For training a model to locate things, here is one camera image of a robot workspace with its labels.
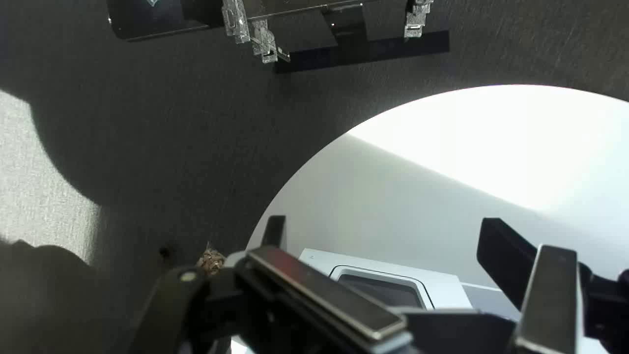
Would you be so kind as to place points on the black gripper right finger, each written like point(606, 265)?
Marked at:
point(551, 301)

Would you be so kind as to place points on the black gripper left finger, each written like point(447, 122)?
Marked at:
point(327, 295)

